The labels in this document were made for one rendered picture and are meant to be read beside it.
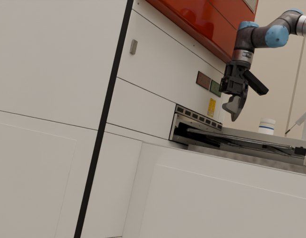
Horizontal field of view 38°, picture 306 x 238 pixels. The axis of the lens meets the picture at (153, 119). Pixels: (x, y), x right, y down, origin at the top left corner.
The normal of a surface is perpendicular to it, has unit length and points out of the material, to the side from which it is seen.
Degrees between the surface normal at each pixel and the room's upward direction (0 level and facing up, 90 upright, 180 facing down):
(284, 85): 90
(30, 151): 90
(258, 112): 90
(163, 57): 90
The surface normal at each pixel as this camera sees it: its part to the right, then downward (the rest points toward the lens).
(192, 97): 0.84, 0.14
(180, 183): -0.50, -0.17
